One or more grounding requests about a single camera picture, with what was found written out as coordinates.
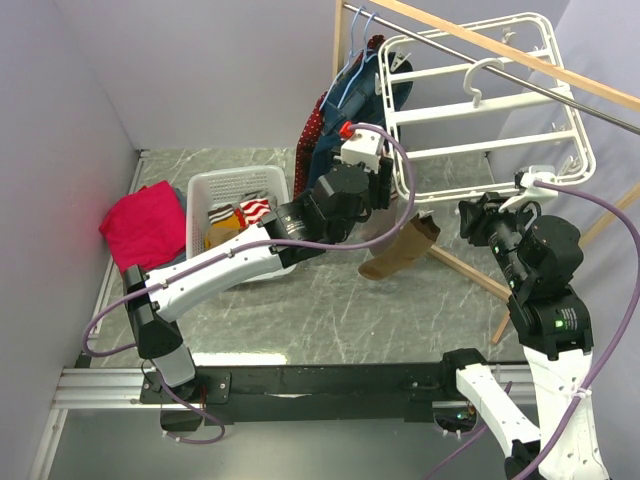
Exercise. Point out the red polka dot garment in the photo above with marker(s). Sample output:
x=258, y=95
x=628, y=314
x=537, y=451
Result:
x=311, y=130

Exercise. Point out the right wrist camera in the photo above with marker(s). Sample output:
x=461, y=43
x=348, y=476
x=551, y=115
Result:
x=526, y=181

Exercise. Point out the white laundry basket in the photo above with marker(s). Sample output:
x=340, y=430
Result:
x=207, y=191

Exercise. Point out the red white striped sock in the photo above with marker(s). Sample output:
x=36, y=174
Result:
x=253, y=210

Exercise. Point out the wooden clothes rack frame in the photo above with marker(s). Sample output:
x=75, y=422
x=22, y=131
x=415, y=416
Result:
x=557, y=72

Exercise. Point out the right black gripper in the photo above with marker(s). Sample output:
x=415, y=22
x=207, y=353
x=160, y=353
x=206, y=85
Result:
x=475, y=215

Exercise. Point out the white plastic clip hanger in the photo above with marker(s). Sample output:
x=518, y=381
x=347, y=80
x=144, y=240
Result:
x=575, y=170

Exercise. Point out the black base beam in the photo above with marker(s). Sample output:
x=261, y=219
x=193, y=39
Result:
x=271, y=393

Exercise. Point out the dark blue denim garment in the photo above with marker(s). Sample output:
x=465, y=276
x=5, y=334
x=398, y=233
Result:
x=353, y=99

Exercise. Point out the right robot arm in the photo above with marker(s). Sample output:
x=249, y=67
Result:
x=538, y=255

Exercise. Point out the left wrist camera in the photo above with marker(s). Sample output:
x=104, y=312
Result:
x=362, y=145

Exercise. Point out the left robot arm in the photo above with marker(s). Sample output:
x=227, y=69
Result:
x=291, y=233

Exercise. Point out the brown white striped sock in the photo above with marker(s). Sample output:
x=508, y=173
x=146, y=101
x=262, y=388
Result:
x=223, y=215

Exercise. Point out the pink folded cloth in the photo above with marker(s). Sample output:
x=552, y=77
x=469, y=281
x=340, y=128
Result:
x=146, y=228

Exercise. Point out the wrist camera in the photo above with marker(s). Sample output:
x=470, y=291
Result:
x=362, y=145
x=526, y=181

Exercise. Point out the tan stocking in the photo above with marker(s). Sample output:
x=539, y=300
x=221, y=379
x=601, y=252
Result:
x=412, y=243

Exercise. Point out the blue wire hanger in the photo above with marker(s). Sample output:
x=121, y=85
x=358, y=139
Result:
x=347, y=49

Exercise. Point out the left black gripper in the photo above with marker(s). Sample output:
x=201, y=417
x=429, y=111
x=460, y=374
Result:
x=381, y=184

